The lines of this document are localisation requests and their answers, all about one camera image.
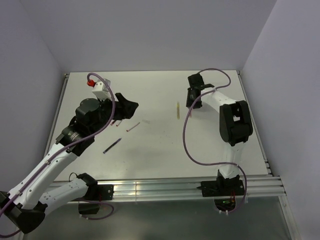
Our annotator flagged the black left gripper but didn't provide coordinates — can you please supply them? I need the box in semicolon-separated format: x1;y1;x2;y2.
89;92;138;135

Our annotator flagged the yellow highlighter pen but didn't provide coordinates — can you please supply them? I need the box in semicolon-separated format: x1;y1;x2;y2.
176;101;180;120

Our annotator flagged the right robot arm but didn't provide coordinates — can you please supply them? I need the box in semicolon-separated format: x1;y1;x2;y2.
186;73;253;195

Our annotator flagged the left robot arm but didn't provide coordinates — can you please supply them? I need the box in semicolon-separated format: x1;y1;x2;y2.
0;93;139;234

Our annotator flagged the purple pen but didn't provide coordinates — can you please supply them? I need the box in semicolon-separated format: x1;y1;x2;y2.
102;138;122;154

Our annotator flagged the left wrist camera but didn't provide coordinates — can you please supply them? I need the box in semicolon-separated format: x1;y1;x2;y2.
87;79;111;102

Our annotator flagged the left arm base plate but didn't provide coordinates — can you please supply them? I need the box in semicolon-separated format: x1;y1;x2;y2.
74;184;114;201

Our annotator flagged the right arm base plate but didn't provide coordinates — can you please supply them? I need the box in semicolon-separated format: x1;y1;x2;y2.
197;180;245;197

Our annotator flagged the aluminium rail frame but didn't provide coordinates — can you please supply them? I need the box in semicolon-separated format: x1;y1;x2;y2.
12;71;301;240

